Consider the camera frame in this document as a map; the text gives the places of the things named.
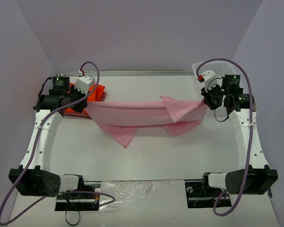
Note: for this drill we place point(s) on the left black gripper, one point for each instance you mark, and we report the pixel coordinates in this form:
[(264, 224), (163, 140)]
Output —
[(78, 100)]

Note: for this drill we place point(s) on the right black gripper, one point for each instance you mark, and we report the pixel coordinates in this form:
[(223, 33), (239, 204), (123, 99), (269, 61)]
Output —
[(211, 97)]

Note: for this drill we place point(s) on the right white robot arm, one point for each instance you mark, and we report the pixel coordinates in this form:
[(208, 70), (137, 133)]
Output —
[(253, 169)]

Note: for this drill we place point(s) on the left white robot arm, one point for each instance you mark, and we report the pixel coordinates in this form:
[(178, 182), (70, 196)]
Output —
[(33, 176)]

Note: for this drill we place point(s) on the folded orange t shirt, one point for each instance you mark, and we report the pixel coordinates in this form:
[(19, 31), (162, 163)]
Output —
[(99, 88)]

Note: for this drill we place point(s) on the white plastic basket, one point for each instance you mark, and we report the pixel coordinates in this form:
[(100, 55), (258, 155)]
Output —
[(220, 68)]

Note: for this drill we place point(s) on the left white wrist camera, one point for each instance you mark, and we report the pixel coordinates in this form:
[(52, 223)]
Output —
[(84, 83)]

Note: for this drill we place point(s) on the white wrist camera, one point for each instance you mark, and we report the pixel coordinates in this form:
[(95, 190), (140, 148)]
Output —
[(84, 83), (210, 79)]

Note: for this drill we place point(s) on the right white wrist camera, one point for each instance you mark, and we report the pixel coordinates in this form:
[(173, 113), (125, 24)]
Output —
[(210, 79)]

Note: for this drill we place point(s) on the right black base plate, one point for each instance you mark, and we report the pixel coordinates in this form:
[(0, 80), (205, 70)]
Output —
[(199, 196)]

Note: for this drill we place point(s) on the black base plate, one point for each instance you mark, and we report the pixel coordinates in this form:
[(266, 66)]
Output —
[(199, 196), (77, 202)]

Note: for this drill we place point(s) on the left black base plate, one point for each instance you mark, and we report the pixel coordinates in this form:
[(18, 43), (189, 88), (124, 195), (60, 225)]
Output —
[(77, 202)]

